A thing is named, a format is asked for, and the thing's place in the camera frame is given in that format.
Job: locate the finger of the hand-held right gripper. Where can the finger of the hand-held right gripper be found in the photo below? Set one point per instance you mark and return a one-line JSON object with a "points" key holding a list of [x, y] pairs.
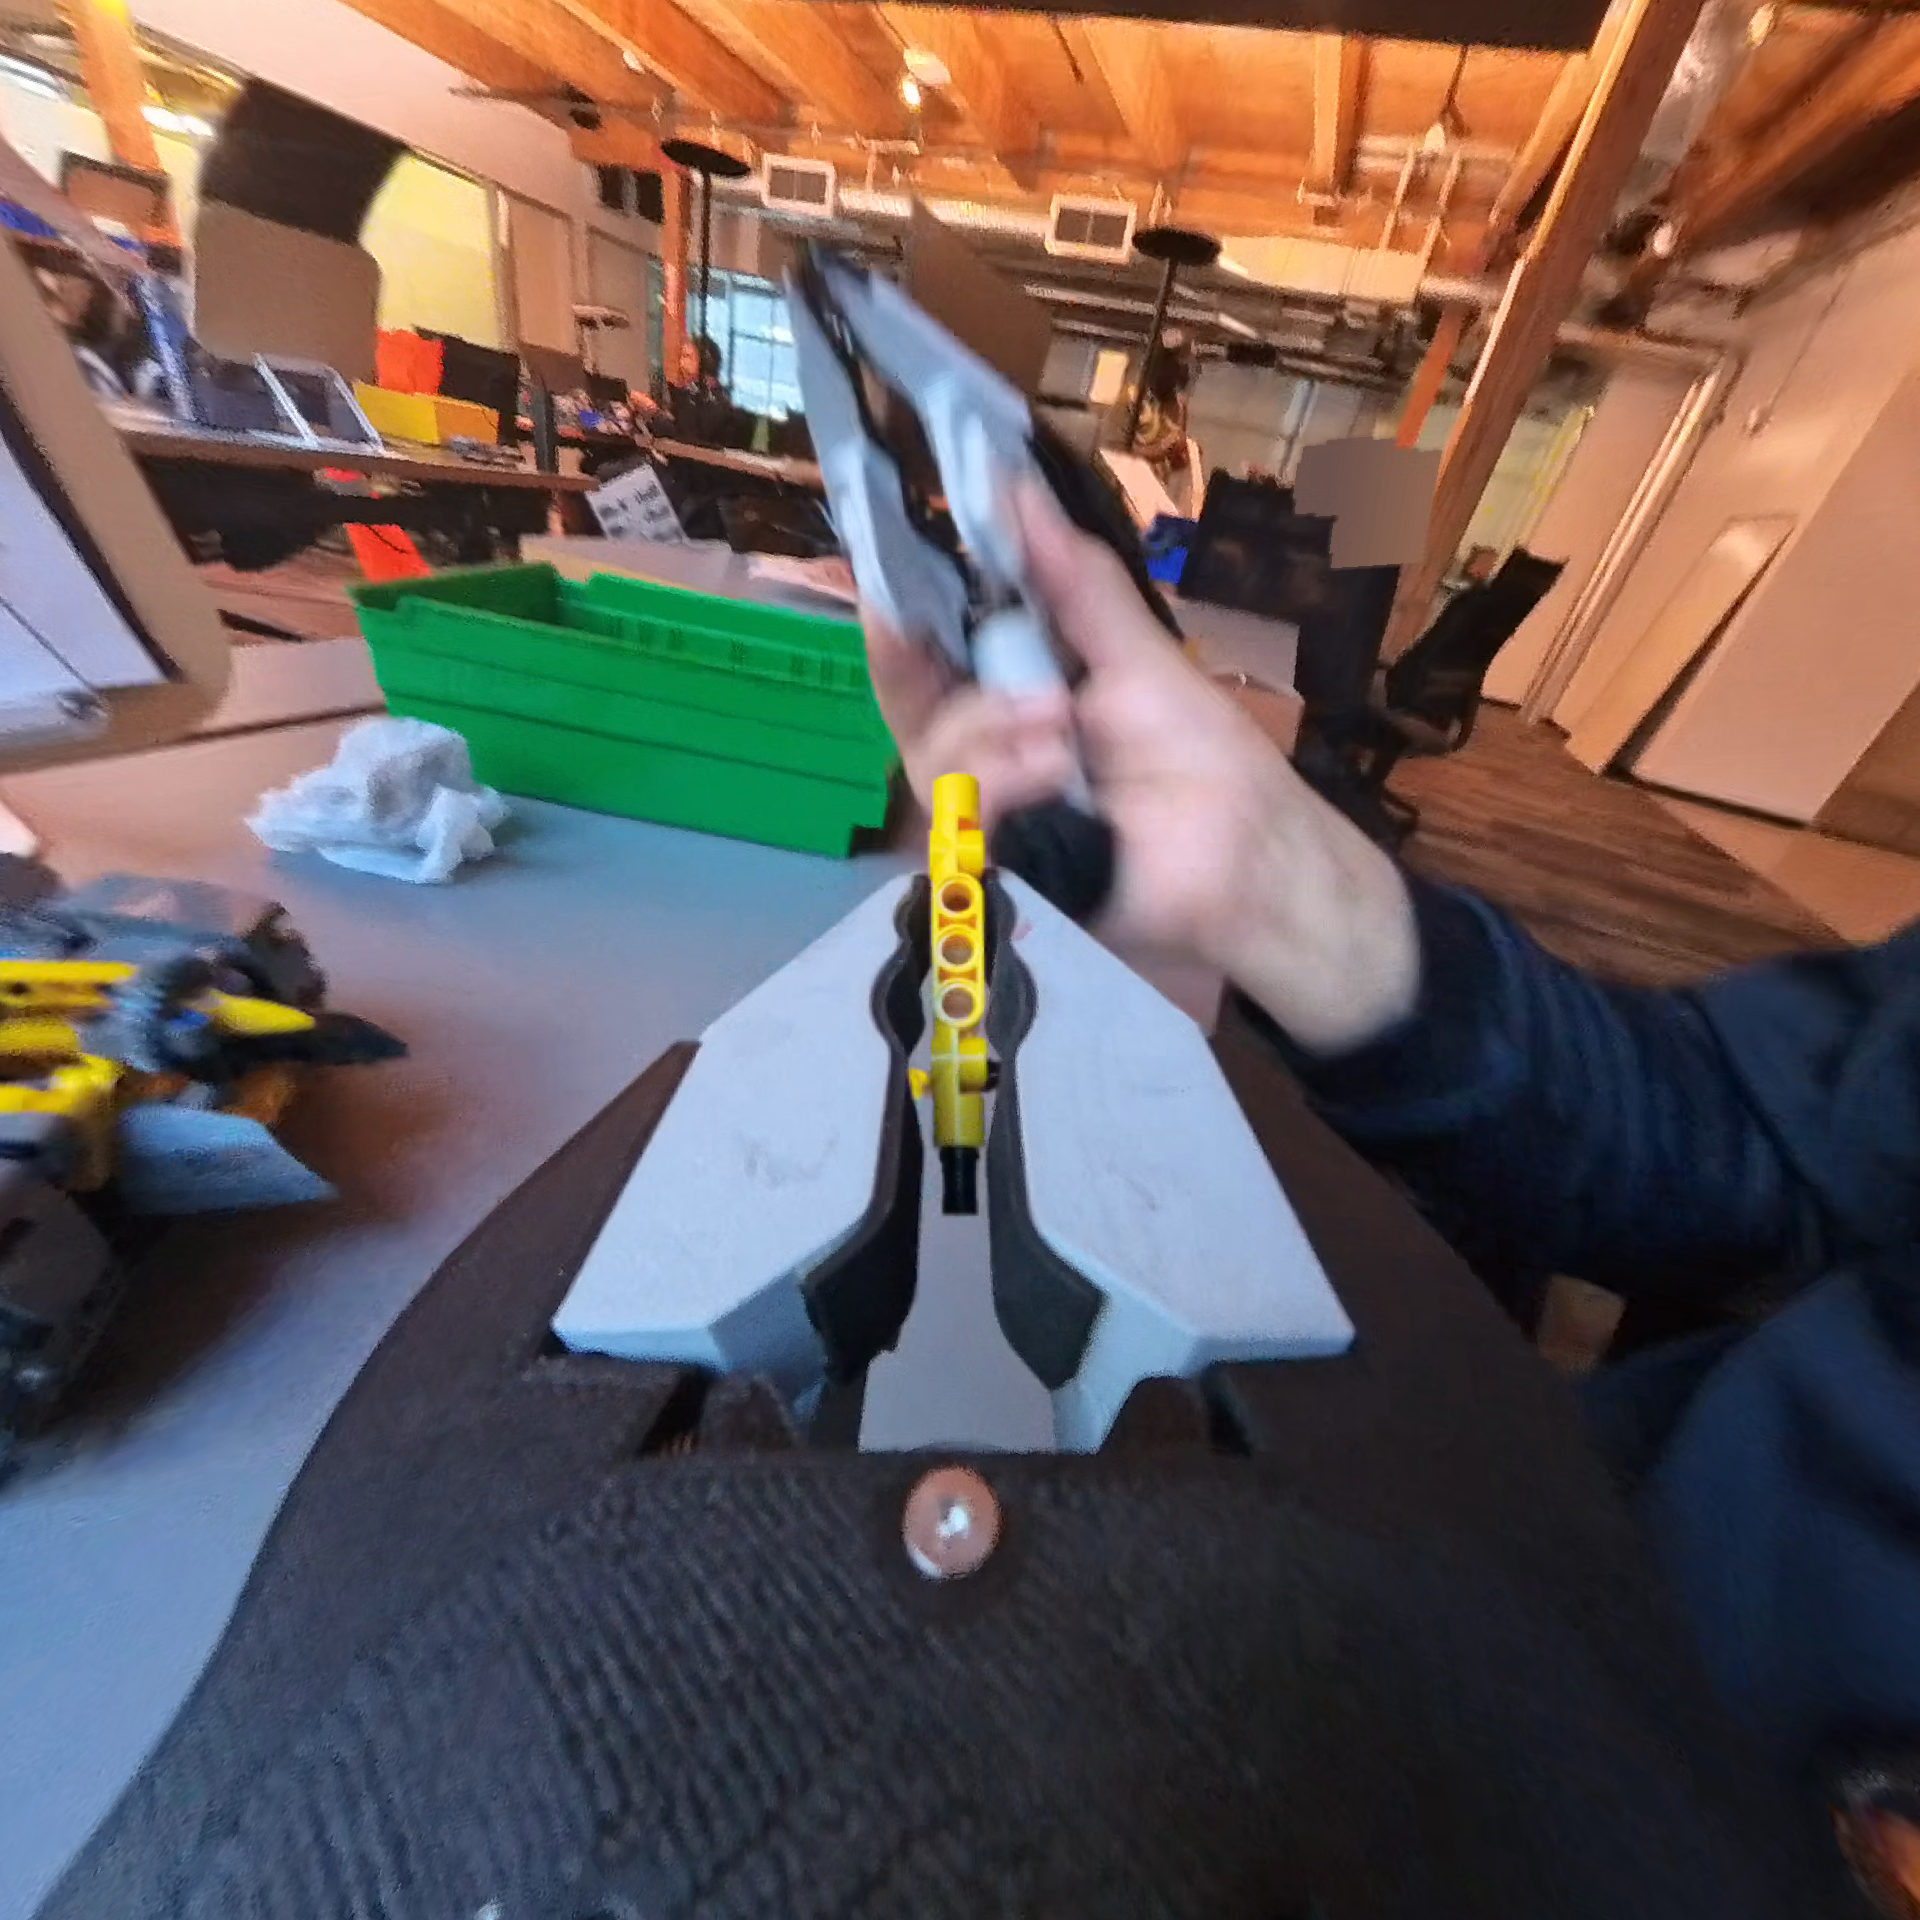
{"points": [[997, 526], [887, 482]]}

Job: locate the wooden post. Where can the wooden post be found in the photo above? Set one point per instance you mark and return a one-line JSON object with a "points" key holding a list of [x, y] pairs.
{"points": [[1560, 271]]}

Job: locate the black office chair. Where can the black office chair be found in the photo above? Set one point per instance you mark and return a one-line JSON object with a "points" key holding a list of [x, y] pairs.
{"points": [[1440, 660]]}

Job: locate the person's right forearm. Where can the person's right forearm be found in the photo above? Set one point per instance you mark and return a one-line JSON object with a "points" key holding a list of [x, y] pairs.
{"points": [[1621, 1094]]}

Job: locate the yellow grey toy bulldozer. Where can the yellow grey toy bulldozer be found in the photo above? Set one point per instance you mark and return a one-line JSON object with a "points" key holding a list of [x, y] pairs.
{"points": [[133, 1111]]}

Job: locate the grey desk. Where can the grey desk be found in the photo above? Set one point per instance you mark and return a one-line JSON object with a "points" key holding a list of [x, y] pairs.
{"points": [[451, 960]]}

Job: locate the beige door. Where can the beige door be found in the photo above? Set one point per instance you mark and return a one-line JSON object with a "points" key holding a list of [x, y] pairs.
{"points": [[1676, 645]]}

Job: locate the black floor lamp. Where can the black floor lamp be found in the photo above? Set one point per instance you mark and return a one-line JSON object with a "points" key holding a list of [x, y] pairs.
{"points": [[703, 241], [1173, 301]]}

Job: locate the yellow toy beam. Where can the yellow toy beam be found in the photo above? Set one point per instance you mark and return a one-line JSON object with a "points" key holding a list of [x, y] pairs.
{"points": [[956, 960]]}

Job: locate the crumpled white tissue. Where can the crumpled white tissue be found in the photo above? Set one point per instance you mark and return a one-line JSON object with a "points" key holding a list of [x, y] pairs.
{"points": [[376, 804]]}

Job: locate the person's dark blue jacket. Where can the person's dark blue jacket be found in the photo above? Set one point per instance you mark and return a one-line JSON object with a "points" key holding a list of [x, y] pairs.
{"points": [[1770, 1411]]}

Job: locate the green plastic bin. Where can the green plastic bin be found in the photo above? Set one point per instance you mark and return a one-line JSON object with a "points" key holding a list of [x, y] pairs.
{"points": [[630, 706]]}

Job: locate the wooden table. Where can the wooden table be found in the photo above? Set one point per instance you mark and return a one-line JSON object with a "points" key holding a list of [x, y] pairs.
{"points": [[718, 572]]}

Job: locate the person's right hand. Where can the person's right hand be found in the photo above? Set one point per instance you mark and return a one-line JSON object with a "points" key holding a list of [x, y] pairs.
{"points": [[1232, 829]]}

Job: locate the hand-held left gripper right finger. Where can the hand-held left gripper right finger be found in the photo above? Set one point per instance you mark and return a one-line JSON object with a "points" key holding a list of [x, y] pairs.
{"points": [[1185, 1199]]}

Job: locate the red storage bin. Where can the red storage bin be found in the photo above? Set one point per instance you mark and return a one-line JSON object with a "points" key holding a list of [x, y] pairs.
{"points": [[409, 364]]}

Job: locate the instruction sheet board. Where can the instruction sheet board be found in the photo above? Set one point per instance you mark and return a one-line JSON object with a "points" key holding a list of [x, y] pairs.
{"points": [[77, 572]]}

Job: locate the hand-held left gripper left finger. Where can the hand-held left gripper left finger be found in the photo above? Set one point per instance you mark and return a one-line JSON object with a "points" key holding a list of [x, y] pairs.
{"points": [[736, 1199]]}

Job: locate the yellow storage bin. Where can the yellow storage bin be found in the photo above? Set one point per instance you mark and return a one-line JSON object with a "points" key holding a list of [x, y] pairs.
{"points": [[430, 418]]}

